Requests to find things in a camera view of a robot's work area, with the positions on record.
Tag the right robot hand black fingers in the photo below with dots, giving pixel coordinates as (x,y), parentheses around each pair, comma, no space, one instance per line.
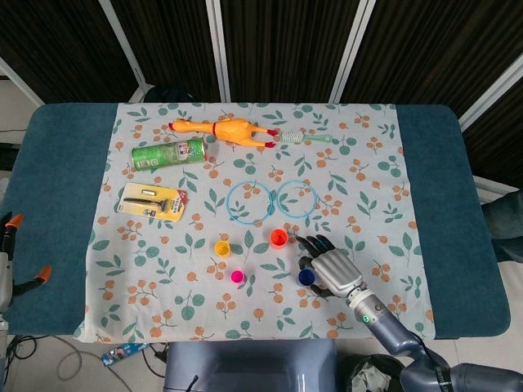
(337,271)

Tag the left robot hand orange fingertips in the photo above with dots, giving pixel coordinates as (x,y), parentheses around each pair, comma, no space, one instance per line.
(5,269)

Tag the dark blue plastic cup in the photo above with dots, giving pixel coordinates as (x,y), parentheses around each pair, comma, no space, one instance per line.
(305,278)

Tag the pink plastic cup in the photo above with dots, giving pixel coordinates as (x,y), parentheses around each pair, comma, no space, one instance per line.
(237,276)

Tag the yellow plastic cup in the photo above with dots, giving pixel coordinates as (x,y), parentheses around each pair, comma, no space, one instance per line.
(222,249)

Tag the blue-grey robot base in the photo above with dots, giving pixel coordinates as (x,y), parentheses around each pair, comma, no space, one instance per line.
(245,359)

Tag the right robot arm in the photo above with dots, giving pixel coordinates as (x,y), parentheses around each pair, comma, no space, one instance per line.
(388,326)

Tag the large orange plastic cup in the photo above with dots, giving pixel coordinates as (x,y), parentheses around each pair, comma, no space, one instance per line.
(279,239)

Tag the floral printed tablecloth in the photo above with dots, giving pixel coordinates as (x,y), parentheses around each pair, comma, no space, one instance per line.
(347,183)

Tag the teal table cover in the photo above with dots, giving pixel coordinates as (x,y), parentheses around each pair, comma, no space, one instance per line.
(53,183)

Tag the trash bin with black bag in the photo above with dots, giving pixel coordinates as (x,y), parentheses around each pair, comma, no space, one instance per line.
(376,375)

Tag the colourful snack wrapper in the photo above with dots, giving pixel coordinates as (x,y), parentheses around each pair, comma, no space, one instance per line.
(122,353)

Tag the razor in yellow package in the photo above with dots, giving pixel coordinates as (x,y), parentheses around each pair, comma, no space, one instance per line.
(151,202)

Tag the yellow rubber chicken toy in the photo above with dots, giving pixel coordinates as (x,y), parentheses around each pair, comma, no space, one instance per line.
(233,130)

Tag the green chip can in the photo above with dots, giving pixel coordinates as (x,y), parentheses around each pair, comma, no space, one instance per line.
(167,154)

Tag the dark folding partition screen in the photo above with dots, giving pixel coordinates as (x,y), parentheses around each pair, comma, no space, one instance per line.
(286,41)

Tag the black bag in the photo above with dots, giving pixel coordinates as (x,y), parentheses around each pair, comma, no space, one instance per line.
(169,94)

